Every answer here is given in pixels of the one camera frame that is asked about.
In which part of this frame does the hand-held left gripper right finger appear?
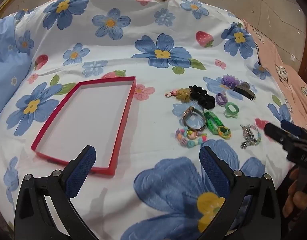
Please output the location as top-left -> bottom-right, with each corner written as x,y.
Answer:
199,145 -> 281,240

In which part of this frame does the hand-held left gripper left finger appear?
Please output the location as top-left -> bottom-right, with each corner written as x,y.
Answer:
14,145 -> 99,240

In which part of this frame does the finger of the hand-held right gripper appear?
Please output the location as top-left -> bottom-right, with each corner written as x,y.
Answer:
264,123 -> 294,144
281,120 -> 307,137

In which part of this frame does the silver chain bracelet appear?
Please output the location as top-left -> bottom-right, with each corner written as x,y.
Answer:
240,124 -> 263,150

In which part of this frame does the colourful beaded bracelet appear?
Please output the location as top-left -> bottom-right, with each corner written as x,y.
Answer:
175,127 -> 208,148

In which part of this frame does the red shallow box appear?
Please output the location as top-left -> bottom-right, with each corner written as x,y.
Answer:
31,76 -> 136,175

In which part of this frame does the small green hair tie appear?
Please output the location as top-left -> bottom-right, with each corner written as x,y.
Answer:
224,102 -> 240,118

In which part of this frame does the wristwatch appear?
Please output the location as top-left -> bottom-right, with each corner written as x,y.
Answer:
182,106 -> 207,132

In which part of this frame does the small purple hair tie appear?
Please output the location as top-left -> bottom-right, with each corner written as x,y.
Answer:
216,92 -> 227,106

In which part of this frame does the black scrunchie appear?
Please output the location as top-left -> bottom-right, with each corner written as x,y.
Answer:
189,85 -> 216,110

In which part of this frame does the brown pink hair clip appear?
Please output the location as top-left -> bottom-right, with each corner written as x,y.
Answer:
176,87 -> 192,103

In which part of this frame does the person's right hand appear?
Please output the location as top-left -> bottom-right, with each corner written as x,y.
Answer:
282,169 -> 307,218

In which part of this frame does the pink printed sheet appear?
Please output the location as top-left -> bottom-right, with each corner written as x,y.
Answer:
241,19 -> 307,140

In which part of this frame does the dark claw hair clip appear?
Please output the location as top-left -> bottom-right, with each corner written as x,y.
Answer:
234,82 -> 256,101

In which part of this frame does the purple scrunchie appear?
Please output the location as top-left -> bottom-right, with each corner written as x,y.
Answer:
221,74 -> 241,90

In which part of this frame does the light blue pillow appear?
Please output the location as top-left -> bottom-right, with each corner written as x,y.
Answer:
0,17 -> 34,125

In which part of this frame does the floral printed blanket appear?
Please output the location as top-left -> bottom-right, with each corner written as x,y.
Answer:
0,0 -> 301,240

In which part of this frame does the green braided bracelet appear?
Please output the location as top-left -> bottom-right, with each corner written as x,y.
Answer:
204,110 -> 232,140

